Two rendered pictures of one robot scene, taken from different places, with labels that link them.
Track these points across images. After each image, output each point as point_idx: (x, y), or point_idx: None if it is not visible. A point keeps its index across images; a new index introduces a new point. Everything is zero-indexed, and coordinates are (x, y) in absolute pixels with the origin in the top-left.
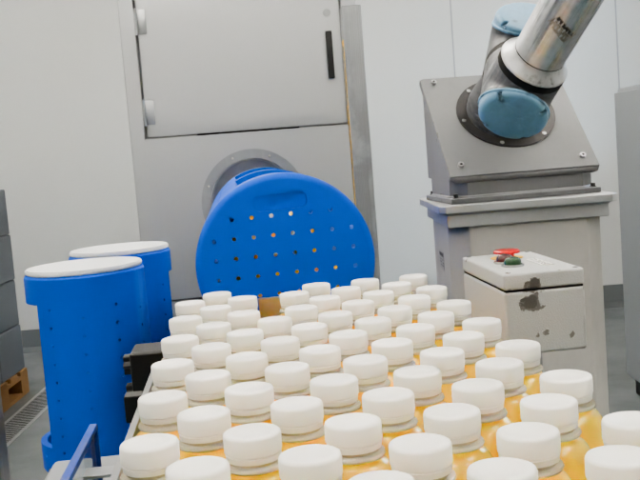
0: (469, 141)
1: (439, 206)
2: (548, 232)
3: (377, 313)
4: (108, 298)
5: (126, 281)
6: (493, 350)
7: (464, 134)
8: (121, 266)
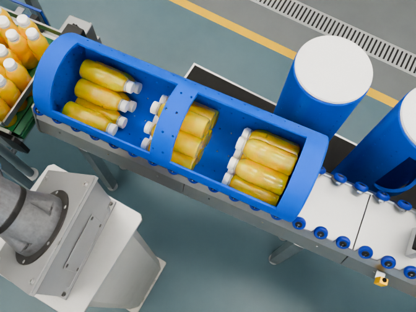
0: (50, 190)
1: (55, 166)
2: None
3: None
4: (290, 80)
5: (296, 88)
6: None
7: (54, 189)
8: (299, 80)
